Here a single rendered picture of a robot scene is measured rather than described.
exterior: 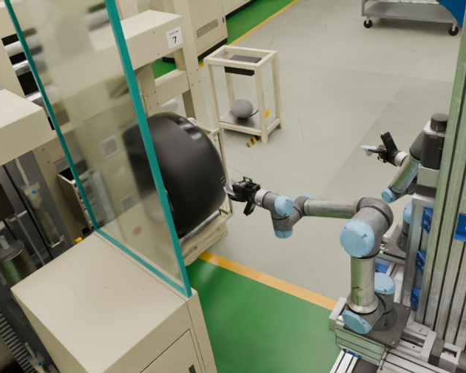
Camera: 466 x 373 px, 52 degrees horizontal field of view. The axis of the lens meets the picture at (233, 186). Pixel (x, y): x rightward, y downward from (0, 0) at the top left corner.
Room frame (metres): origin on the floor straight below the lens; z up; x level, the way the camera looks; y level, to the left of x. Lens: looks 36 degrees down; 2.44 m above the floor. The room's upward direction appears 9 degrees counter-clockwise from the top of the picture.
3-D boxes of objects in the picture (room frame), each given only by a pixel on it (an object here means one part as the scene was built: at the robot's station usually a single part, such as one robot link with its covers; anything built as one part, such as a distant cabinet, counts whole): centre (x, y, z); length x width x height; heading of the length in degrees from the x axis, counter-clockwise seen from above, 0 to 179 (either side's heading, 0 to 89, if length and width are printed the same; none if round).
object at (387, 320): (1.26, -0.52, 0.77); 0.15 x 0.15 x 0.10
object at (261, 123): (4.25, -0.25, 0.40); 0.60 x 0.35 x 0.80; 52
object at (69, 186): (2.04, 0.74, 1.05); 0.20 x 0.15 x 0.30; 131
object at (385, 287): (1.26, -0.52, 0.88); 0.13 x 0.12 x 0.14; 132
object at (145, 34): (2.21, 0.42, 1.71); 0.61 x 0.25 x 0.15; 131
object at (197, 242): (1.79, 0.23, 0.84); 0.36 x 0.09 x 0.06; 131
